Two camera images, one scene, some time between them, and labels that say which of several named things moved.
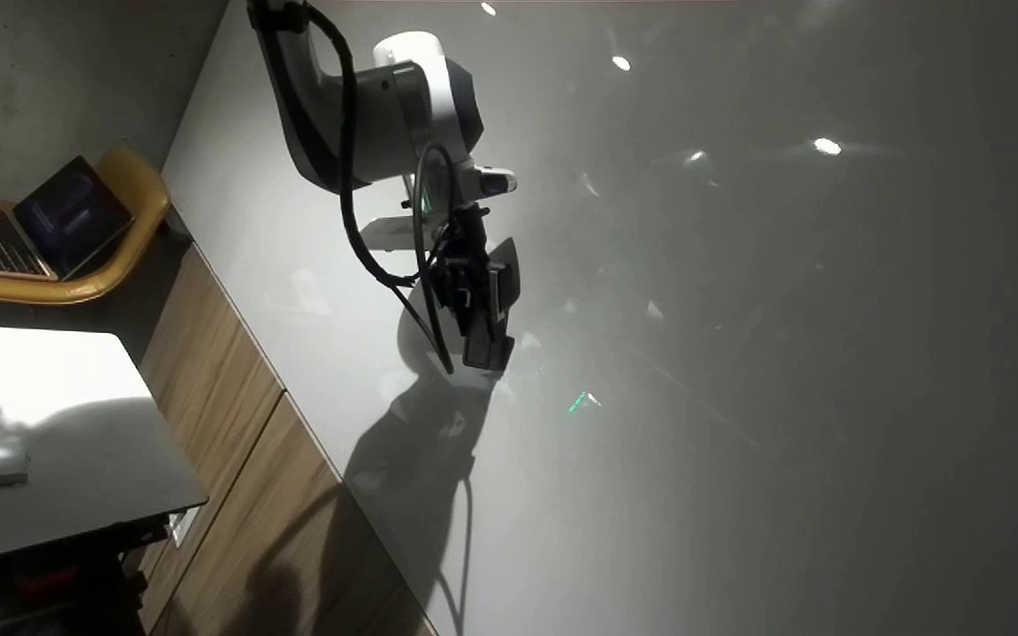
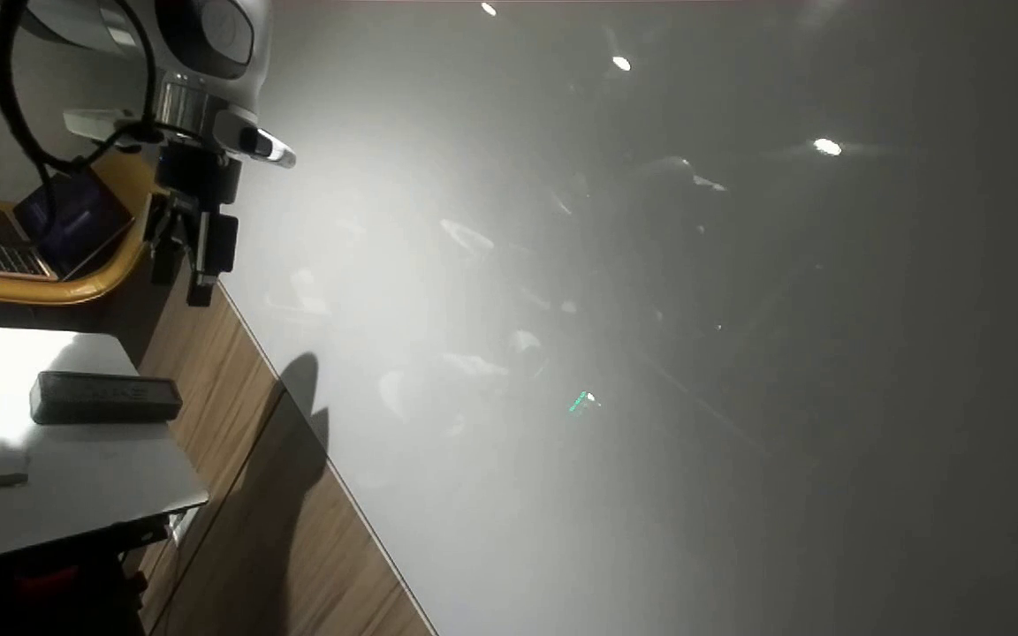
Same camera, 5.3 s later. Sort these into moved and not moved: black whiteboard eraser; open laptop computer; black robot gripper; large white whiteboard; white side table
Moved: black robot gripper; black whiteboard eraser
Not moved: white side table; open laptop computer; large white whiteboard
